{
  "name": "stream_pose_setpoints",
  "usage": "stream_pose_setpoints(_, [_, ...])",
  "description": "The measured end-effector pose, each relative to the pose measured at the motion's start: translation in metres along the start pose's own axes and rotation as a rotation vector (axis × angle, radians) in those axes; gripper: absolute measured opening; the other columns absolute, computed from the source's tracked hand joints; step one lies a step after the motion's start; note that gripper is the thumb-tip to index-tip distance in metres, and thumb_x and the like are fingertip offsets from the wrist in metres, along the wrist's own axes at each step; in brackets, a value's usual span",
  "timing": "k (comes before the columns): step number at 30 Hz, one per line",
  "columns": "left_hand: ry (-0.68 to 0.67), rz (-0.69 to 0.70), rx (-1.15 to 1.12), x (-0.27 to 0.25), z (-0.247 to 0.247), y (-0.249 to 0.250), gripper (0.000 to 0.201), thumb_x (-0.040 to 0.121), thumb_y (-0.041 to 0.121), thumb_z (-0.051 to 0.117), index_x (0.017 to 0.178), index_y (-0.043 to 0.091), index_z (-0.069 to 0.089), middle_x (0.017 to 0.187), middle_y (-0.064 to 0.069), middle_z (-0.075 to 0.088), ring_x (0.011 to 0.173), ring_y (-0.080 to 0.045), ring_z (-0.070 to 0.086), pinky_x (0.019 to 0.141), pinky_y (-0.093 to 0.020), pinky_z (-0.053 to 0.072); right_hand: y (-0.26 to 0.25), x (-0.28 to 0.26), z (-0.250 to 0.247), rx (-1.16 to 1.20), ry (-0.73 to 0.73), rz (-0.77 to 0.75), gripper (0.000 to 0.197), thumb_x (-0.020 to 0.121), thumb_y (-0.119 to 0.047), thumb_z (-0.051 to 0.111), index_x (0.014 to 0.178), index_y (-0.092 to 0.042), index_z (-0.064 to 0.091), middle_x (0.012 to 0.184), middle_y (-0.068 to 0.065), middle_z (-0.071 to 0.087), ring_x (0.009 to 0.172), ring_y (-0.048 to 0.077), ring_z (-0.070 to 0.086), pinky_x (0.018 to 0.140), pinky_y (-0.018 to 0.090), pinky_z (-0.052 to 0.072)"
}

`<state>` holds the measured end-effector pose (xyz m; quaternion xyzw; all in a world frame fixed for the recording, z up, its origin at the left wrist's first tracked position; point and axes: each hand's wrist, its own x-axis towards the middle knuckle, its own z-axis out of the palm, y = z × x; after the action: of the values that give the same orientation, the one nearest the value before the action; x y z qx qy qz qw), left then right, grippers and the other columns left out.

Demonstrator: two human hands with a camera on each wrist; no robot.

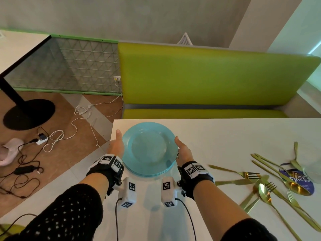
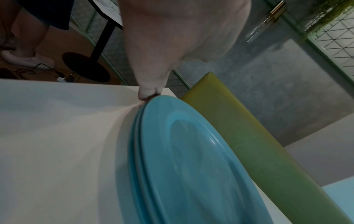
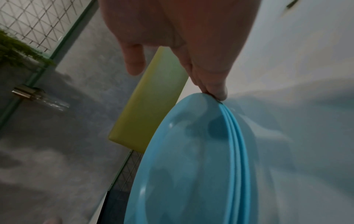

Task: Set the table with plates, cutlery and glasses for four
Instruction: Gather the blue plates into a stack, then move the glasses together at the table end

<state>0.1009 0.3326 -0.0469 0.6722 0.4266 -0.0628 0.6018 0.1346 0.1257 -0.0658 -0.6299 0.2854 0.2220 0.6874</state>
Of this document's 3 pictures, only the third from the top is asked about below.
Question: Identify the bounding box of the green upholstered bench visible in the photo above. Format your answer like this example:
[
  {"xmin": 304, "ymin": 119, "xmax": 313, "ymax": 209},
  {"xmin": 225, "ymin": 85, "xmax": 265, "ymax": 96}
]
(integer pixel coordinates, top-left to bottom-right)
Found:
[{"xmin": 108, "ymin": 46, "xmax": 190, "ymax": 154}]

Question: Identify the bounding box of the green leafy plant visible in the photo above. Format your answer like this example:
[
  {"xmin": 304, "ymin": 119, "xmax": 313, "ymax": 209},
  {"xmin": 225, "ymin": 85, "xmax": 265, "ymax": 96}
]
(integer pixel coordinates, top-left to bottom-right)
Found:
[{"xmin": 0, "ymin": 29, "xmax": 58, "ymax": 66}]

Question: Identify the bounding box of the white table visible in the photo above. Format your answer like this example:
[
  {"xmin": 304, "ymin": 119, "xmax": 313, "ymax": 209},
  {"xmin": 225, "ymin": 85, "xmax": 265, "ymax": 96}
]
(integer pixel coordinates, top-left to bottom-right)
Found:
[{"xmin": 176, "ymin": 0, "xmax": 354, "ymax": 224}]

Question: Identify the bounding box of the wire mesh panel green frame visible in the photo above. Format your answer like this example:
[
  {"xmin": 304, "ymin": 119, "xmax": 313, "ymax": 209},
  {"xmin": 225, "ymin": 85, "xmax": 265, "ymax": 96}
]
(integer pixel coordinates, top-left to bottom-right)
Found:
[{"xmin": 0, "ymin": 0, "xmax": 100, "ymax": 132}]

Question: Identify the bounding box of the person's right hand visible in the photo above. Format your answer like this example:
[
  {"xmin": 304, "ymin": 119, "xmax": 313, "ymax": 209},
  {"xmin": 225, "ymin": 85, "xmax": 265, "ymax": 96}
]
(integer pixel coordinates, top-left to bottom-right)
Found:
[{"xmin": 98, "ymin": 0, "xmax": 259, "ymax": 101}]

